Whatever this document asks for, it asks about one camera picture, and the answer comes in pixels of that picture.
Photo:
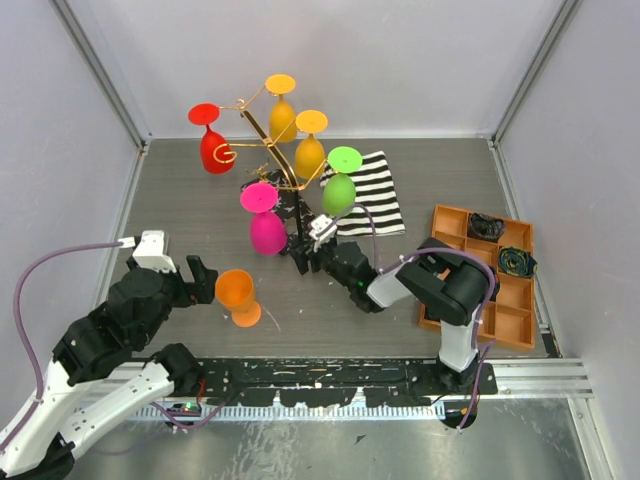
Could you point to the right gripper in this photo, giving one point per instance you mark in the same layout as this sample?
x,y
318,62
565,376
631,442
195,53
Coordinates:
x,y
313,256

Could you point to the pink plastic wine glass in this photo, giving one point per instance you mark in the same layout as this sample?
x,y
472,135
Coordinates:
x,y
267,232

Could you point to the aluminium frame rail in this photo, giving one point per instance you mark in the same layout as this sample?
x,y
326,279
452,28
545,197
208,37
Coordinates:
x,y
521,379

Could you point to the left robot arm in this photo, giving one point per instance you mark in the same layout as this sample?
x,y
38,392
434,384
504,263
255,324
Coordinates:
x,y
54,429

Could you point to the yellow wine glass cluster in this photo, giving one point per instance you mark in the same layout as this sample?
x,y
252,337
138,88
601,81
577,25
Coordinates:
x,y
282,128

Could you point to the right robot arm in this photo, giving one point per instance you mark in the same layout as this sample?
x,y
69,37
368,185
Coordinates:
x,y
453,286

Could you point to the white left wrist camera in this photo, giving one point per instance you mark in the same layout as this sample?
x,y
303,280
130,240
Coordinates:
x,y
149,251

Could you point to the rolled dark sock top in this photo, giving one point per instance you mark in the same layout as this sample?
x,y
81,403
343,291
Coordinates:
x,y
485,227

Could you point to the orange plastic wine glass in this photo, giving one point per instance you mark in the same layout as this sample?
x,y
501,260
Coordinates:
x,y
235,291

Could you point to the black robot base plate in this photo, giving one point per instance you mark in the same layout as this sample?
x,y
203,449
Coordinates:
x,y
319,382

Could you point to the red plastic wine glass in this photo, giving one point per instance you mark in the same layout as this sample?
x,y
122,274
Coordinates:
x,y
217,157

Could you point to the rolled dark sock right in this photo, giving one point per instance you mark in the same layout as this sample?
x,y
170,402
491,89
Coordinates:
x,y
517,262

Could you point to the black white striped cloth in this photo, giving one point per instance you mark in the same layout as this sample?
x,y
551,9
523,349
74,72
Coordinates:
x,y
375,189

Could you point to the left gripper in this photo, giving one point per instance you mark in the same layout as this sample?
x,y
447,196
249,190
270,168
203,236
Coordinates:
x,y
202,289

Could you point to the rolled dark sock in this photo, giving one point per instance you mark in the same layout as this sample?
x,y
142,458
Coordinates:
x,y
485,227
517,262

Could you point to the green plastic wine glass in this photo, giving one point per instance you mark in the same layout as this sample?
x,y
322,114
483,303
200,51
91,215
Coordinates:
x,y
339,192

